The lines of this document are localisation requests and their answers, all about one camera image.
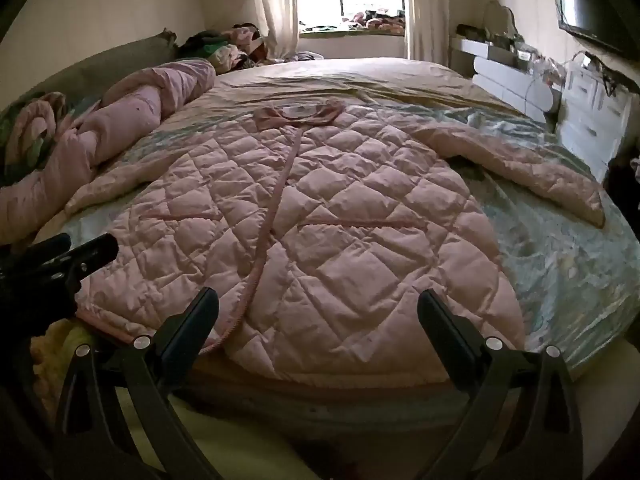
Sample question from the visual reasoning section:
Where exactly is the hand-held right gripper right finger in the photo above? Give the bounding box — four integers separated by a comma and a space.
416, 288, 586, 480

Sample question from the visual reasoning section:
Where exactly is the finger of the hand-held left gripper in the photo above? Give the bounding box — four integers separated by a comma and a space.
50, 234, 119, 282
0, 232, 72, 267

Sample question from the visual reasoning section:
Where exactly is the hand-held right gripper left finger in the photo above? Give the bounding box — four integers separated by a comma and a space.
52, 286, 221, 480

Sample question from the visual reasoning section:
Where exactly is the pink quilted coat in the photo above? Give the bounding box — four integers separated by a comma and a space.
65, 100, 607, 382

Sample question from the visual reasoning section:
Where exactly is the pile of mixed clothes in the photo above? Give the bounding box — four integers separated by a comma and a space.
177, 24, 273, 72

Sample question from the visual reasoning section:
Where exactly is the clothes heap on windowsill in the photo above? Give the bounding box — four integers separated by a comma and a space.
300, 7, 407, 36

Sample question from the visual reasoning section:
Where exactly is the yellow green plush toy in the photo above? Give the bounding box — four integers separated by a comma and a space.
30, 320, 81, 411

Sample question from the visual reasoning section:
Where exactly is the green cartoon printed blanket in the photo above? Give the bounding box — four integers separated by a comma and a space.
35, 75, 640, 381

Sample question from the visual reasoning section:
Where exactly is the rolled pink duvet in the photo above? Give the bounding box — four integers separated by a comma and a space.
0, 57, 217, 233

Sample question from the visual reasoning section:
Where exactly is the green padded headboard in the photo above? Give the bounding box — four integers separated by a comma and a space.
0, 30, 178, 111

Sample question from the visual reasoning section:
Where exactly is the white vanity desk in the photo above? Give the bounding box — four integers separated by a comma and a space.
450, 35, 561, 126

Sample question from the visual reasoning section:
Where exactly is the white drawer dresser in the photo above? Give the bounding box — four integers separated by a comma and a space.
555, 55, 633, 181

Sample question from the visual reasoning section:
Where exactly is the bed with yellow sheet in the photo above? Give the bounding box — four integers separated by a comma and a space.
30, 57, 640, 441

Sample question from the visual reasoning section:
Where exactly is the clutter on vanity desk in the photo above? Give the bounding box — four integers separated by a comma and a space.
457, 22, 568, 88

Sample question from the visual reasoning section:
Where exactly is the white lace curtain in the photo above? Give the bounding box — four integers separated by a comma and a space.
245, 0, 301, 61
404, 0, 451, 68

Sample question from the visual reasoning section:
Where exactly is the cloud shaped mirror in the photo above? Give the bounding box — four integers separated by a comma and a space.
482, 0, 518, 41

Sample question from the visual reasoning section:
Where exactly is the black wall television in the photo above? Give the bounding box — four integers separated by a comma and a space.
553, 0, 637, 57

